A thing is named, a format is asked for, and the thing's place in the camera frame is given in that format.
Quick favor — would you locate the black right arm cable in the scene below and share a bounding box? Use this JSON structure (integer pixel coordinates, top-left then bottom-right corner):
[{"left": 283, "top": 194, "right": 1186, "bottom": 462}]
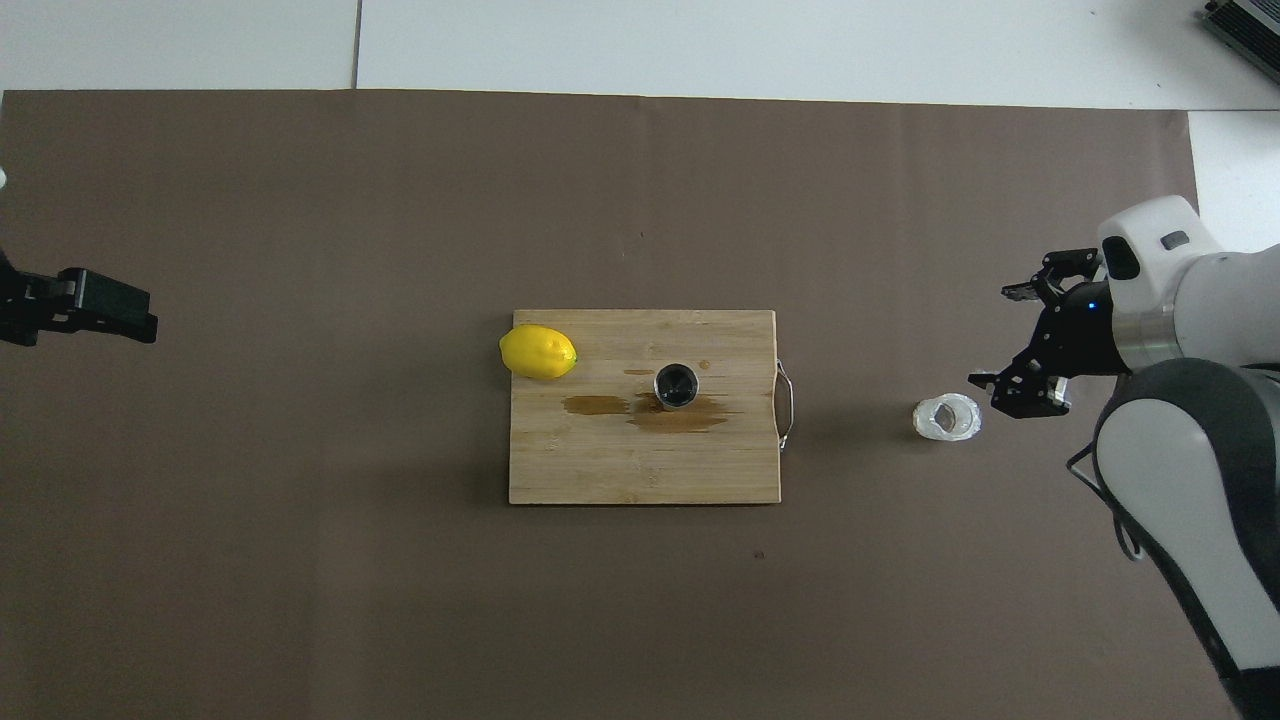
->
[{"left": 1065, "top": 445, "right": 1146, "bottom": 561}]

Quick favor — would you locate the stainless steel jigger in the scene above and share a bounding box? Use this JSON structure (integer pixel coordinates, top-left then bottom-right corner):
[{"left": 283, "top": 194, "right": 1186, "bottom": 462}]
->
[{"left": 654, "top": 363, "right": 699, "bottom": 412}]

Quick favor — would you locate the brown paper table mat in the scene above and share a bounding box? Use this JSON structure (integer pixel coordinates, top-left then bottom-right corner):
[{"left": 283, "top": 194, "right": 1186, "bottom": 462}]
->
[{"left": 0, "top": 88, "right": 1256, "bottom": 720}]

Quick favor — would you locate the bamboo cutting board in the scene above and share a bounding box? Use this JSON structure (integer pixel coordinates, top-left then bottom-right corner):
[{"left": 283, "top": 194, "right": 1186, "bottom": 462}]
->
[{"left": 508, "top": 309, "right": 796, "bottom": 506}]

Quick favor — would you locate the yellow lemon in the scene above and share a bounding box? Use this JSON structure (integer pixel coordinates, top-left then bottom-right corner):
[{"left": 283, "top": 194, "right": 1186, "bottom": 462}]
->
[{"left": 499, "top": 324, "right": 579, "bottom": 381}]

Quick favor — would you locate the small clear glass cup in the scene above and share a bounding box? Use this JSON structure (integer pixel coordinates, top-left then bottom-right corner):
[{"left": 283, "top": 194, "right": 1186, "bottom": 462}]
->
[{"left": 912, "top": 393, "right": 983, "bottom": 443}]

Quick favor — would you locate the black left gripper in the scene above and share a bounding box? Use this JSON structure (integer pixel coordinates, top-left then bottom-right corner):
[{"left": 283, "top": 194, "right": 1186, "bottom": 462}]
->
[{"left": 0, "top": 250, "right": 159, "bottom": 346}]

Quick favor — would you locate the grey ribbed metal device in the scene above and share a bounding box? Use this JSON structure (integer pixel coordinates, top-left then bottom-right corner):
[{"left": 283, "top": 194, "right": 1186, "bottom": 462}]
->
[{"left": 1200, "top": 0, "right": 1280, "bottom": 56}]

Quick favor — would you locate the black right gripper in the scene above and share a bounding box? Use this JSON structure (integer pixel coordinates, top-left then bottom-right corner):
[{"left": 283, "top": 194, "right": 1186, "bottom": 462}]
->
[{"left": 968, "top": 247, "right": 1126, "bottom": 419}]

